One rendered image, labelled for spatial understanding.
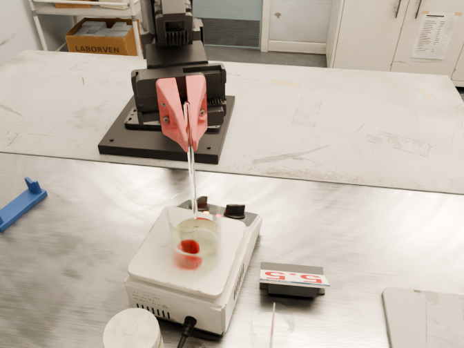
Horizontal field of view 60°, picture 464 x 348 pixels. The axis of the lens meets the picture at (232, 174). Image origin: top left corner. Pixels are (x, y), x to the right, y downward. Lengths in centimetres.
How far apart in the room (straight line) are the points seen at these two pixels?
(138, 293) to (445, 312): 39
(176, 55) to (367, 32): 252
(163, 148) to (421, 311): 51
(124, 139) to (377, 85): 64
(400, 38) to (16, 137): 251
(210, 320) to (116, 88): 70
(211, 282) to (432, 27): 269
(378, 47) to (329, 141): 217
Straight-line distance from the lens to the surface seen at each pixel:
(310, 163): 79
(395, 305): 59
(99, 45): 280
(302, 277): 57
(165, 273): 49
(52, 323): 60
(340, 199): 72
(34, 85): 116
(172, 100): 41
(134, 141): 82
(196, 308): 50
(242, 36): 354
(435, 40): 305
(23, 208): 75
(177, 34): 45
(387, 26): 294
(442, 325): 60
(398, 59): 305
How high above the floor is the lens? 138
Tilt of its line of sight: 40 degrees down
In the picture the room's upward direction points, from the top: straight up
